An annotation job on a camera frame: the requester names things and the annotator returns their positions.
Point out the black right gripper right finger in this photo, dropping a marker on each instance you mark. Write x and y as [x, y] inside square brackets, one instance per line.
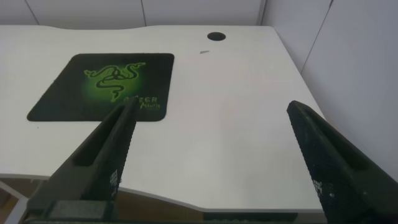
[335, 168]

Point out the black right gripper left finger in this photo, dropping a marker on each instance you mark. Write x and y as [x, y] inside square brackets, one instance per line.
[109, 149]

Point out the black green snake-logo mouse pad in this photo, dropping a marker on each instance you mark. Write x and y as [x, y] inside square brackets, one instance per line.
[71, 96]

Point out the white metal table leg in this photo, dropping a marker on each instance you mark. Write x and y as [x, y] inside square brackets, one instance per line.
[14, 199]

